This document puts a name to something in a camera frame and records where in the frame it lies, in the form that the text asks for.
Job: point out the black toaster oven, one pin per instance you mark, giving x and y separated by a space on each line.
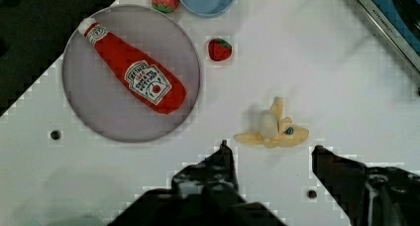
398 20

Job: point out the plush red ketchup bottle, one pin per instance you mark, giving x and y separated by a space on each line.
143 76

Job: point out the plush peeled banana toy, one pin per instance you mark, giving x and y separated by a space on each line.
274 130

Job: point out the small red strawberry toy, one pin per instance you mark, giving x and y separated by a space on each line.
219 49

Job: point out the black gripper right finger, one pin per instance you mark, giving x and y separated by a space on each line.
370 196

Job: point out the grey round plate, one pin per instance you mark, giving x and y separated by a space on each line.
100 100

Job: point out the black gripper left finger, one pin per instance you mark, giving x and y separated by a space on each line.
204 194

